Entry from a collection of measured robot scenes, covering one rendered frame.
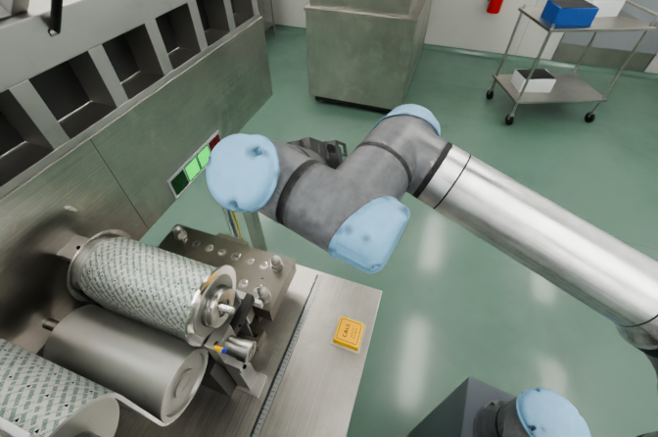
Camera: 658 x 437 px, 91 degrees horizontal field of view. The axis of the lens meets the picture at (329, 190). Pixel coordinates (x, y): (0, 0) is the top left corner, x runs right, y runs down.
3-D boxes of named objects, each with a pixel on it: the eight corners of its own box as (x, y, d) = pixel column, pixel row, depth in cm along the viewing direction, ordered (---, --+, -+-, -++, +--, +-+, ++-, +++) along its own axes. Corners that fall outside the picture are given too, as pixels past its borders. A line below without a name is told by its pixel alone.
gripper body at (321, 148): (349, 143, 54) (321, 132, 43) (357, 194, 54) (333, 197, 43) (307, 153, 57) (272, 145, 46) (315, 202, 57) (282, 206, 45)
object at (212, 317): (221, 331, 62) (205, 325, 55) (212, 328, 62) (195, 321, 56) (239, 292, 65) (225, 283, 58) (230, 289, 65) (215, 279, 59)
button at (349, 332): (357, 351, 88) (357, 348, 86) (332, 342, 89) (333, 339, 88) (363, 326, 92) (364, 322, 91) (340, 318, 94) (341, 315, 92)
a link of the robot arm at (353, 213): (435, 170, 32) (339, 126, 35) (385, 253, 25) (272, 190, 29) (413, 218, 38) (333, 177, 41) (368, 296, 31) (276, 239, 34)
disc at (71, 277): (95, 314, 67) (51, 277, 56) (93, 313, 67) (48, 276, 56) (145, 256, 77) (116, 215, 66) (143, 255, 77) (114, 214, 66)
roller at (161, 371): (175, 428, 58) (150, 414, 50) (68, 376, 64) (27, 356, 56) (213, 360, 66) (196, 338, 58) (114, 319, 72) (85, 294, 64)
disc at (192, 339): (202, 358, 61) (175, 326, 50) (200, 357, 61) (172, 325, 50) (242, 288, 71) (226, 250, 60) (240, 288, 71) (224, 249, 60)
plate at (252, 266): (272, 321, 86) (269, 312, 82) (149, 276, 95) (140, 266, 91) (296, 270, 97) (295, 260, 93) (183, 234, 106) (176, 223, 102)
